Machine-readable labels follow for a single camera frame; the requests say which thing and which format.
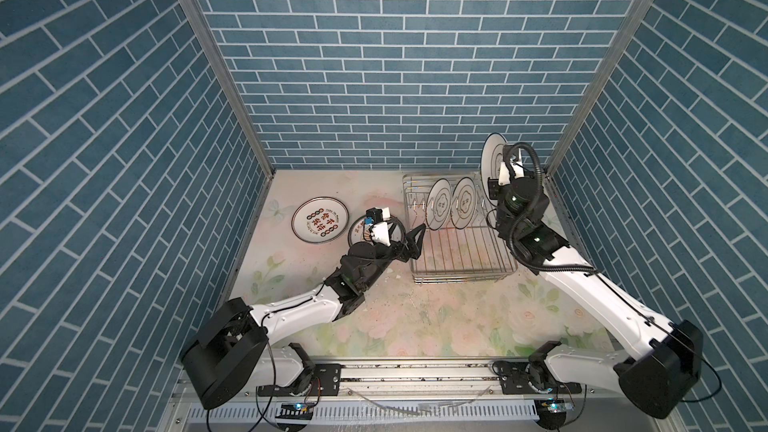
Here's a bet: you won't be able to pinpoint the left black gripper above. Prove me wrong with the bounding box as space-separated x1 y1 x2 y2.
356 217 425 293

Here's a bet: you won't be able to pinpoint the large plate red characters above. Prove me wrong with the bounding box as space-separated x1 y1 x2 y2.
480 133 510 202

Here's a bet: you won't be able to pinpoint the large plate green rim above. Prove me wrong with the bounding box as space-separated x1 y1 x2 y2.
291 197 350 244

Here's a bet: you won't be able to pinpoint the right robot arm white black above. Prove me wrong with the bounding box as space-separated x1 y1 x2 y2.
481 133 708 419

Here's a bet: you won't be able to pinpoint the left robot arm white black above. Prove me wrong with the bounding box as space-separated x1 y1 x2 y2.
179 224 427 410

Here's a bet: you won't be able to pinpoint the left green circuit board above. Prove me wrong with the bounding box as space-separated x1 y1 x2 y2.
275 402 316 423

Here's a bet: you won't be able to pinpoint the green circuit board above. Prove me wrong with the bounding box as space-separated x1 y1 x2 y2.
275 402 316 423
536 399 573 418

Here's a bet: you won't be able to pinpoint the right green circuit board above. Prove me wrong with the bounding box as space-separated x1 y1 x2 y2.
536 399 573 418

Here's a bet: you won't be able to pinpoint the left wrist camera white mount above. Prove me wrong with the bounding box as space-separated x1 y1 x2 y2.
363 207 391 246

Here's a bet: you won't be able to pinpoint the metal wire dish rack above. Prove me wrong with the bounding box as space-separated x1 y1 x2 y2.
402 173 518 284

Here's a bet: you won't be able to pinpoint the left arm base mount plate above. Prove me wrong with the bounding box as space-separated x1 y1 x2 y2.
256 363 342 398

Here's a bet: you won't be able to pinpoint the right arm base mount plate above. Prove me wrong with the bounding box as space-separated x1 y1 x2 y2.
490 360 583 395

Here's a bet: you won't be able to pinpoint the white slotted cable duct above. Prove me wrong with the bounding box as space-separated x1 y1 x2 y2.
187 401 538 424

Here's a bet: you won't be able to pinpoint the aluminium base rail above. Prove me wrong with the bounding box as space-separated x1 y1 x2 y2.
181 347 635 404

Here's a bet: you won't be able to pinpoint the right aluminium corner post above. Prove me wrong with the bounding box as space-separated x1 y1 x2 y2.
546 0 654 176

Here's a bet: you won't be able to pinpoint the aluminium corner post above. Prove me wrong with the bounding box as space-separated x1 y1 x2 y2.
546 0 654 176
178 0 275 180

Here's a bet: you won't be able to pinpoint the left aluminium corner post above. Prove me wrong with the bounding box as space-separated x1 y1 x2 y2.
178 0 275 180

